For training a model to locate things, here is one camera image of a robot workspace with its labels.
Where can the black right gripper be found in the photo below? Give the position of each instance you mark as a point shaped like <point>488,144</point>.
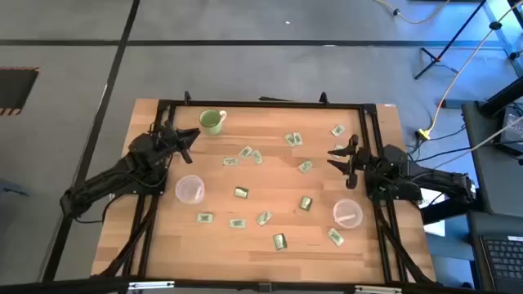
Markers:
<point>361,163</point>

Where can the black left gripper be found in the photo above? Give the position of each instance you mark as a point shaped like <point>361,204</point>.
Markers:
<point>169,139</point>

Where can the banknote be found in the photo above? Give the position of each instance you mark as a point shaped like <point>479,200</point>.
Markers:
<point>338,147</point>
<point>338,130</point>
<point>305,166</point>

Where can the pale green stevia sweetener packet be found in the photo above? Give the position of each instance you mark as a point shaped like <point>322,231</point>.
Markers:
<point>230,161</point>
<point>335,237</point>
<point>264,217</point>
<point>237,223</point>
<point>257,157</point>
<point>298,139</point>
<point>205,217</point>
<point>246,151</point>

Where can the banknotes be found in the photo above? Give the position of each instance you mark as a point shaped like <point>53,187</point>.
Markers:
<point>289,139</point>

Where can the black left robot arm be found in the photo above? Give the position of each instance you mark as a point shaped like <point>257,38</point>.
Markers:
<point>122,171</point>

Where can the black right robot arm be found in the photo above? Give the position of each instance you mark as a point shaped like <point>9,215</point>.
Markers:
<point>433,179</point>

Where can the clear plastic deli cup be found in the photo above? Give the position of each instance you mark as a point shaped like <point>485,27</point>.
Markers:
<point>190,190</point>
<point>347,213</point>

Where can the yellow power plug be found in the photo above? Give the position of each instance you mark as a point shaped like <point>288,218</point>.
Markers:
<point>423,134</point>

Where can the white paper sheet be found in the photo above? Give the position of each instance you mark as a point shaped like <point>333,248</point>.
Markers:
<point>435,229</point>

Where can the dark grey desk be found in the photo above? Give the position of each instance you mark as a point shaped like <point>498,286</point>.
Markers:
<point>490,179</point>

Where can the black metal floor stand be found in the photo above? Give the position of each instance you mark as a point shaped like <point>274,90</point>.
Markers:
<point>449,40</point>

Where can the black electronic box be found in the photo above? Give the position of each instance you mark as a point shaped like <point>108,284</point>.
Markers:
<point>512,130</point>

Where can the black hazard-striped floor mat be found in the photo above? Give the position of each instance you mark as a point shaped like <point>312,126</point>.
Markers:
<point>16,87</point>

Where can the black laptop keyboard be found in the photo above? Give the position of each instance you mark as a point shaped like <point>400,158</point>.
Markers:
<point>504,257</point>

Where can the black aluminium table frame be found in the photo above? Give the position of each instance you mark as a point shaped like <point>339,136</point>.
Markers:
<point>265,104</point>

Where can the silver aluminium bracket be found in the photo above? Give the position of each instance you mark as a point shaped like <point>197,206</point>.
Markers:
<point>151,285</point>
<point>378,290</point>

